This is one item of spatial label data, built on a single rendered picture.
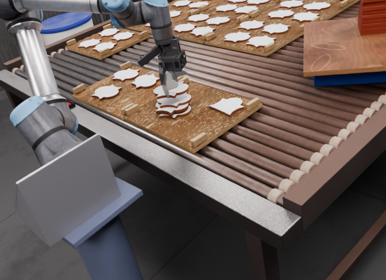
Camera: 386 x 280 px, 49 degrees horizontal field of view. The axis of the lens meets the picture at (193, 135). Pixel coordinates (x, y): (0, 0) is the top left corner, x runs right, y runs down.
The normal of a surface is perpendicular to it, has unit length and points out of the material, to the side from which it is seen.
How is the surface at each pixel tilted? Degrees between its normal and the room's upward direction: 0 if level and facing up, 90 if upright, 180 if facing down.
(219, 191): 0
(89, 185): 90
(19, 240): 0
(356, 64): 0
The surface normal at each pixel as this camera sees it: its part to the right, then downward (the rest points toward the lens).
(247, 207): -0.18, -0.83
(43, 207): 0.71, 0.26
